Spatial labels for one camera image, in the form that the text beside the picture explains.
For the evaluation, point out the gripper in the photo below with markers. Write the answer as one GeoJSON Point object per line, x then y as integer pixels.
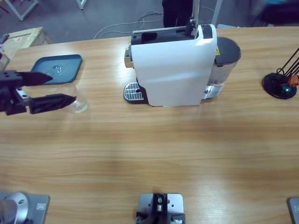
{"type": "Point", "coordinates": [11, 100]}

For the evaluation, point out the clear drinking glass red logo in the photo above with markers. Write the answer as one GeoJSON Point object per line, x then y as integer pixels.
{"type": "Point", "coordinates": [80, 106]}

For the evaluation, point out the white capsule coffee machine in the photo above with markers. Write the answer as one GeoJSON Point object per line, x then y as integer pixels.
{"type": "Point", "coordinates": [172, 70]}

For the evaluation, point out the blue coffee capsule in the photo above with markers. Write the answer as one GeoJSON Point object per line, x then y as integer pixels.
{"type": "Point", "coordinates": [285, 88]}

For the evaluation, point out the orange coffee capsule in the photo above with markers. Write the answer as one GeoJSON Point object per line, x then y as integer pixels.
{"type": "Point", "coordinates": [294, 80]}

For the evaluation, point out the blue plastic tray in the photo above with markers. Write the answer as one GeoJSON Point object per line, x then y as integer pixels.
{"type": "Point", "coordinates": [67, 65]}

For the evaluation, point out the plain wooden crate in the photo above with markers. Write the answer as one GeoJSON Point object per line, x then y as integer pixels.
{"type": "Point", "coordinates": [3, 60]}

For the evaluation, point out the wooden crate with red sticker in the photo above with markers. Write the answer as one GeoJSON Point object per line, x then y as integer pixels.
{"type": "Point", "coordinates": [30, 37]}

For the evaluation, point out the dark plastic bag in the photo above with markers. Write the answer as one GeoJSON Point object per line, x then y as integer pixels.
{"type": "Point", "coordinates": [4, 37]}

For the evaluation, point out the short white metal leg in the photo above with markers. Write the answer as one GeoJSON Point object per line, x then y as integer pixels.
{"type": "Point", "coordinates": [82, 4]}

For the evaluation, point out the bystander in dark clothes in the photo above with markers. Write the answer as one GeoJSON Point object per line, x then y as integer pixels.
{"type": "Point", "coordinates": [172, 11]}

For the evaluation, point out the clear water tank black lid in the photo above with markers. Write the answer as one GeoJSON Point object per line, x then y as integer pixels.
{"type": "Point", "coordinates": [227, 50]}

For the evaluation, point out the slim white metal leg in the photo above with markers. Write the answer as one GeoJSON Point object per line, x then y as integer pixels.
{"type": "Point", "coordinates": [216, 14]}

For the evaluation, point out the black capsule holder with rods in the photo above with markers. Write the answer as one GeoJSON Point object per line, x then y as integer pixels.
{"type": "Point", "coordinates": [272, 87]}

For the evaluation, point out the white metal table frame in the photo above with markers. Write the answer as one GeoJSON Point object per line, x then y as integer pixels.
{"type": "Point", "coordinates": [21, 16]}

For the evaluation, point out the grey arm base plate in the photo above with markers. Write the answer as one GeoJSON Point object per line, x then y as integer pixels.
{"type": "Point", "coordinates": [294, 210]}
{"type": "Point", "coordinates": [37, 207]}

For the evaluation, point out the centre metal mount plate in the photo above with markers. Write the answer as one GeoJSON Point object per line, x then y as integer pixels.
{"type": "Point", "coordinates": [161, 205]}

